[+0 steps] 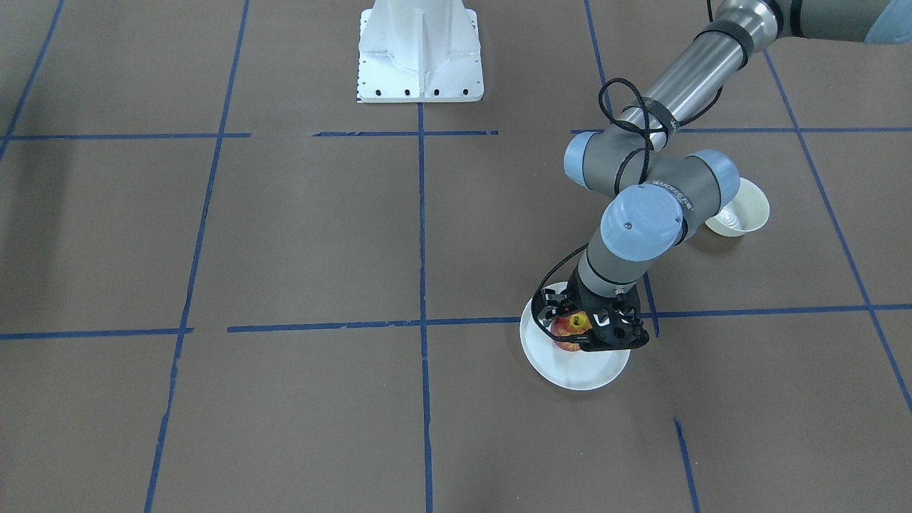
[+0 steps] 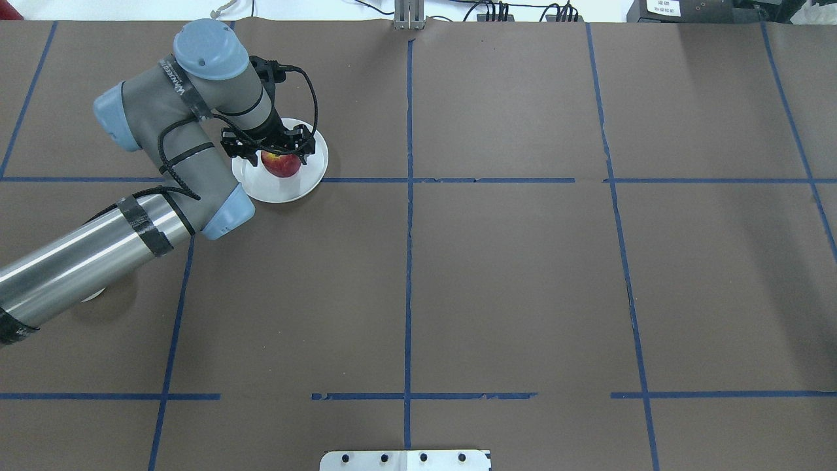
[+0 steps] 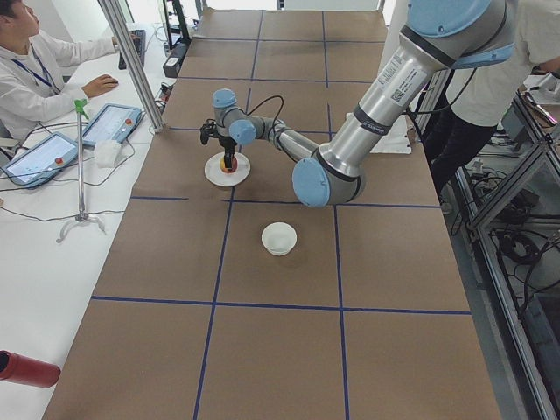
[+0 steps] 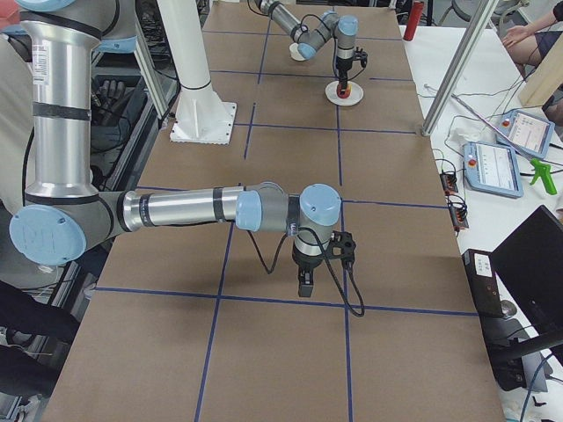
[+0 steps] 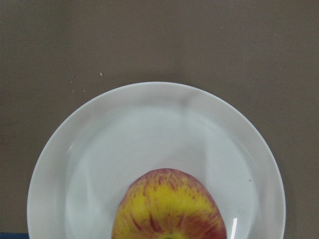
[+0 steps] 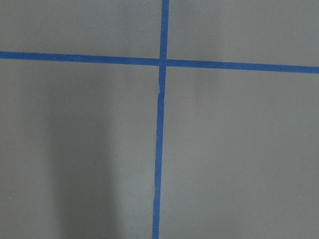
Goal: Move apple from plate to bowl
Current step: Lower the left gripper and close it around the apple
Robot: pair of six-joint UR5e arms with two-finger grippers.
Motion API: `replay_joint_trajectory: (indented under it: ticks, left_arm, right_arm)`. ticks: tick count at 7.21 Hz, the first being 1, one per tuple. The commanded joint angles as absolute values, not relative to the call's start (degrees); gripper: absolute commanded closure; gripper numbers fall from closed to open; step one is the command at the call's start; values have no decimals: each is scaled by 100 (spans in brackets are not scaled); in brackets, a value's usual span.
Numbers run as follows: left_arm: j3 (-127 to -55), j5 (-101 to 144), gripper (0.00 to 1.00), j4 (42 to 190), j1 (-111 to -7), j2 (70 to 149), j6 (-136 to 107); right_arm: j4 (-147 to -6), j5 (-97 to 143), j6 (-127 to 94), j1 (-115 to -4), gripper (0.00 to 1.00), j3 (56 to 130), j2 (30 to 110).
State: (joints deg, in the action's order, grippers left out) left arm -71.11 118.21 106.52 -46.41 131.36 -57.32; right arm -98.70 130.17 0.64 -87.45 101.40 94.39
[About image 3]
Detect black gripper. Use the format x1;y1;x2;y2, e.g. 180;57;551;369
220;136;235;169

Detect red yellow apple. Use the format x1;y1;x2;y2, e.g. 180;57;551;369
220;157;238;173

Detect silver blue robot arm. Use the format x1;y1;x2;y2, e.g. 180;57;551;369
200;1;518;207

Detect white round plate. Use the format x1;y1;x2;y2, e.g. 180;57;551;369
204;153;250;187

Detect white bowl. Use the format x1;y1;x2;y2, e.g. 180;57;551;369
261;221;298;256

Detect black box device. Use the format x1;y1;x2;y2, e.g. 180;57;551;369
163;43;189;79

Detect far blue teach pendant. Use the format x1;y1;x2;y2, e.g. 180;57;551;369
82;103;143;148

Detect blue teach pendant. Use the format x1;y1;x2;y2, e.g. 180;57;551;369
82;103;143;148
1;132;78;188

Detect white crumpled tissue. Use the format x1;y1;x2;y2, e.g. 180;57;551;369
94;140;122;168

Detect black keyboard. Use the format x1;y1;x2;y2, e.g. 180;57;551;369
117;29;148;71

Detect brown paper table cover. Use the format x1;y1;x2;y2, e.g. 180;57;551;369
45;10;501;419

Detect silver stand green clip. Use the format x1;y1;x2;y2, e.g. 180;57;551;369
56;99;106;244

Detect white cloth bag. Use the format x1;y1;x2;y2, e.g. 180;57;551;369
336;113;412;159

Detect near blue teach pendant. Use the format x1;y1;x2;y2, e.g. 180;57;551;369
1;132;78;188

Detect seated person white shirt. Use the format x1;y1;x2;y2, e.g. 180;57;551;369
1;1;118;142

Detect standing person black trousers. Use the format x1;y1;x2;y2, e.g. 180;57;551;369
423;1;559;214

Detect red cylinder bottle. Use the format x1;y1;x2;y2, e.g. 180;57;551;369
1;350;61;389

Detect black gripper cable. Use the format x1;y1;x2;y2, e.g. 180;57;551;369
244;95;286;132

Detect aluminium frame post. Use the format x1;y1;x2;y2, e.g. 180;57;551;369
99;0;164;133

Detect aluminium frame rack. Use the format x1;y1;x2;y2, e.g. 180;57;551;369
453;87;559;419

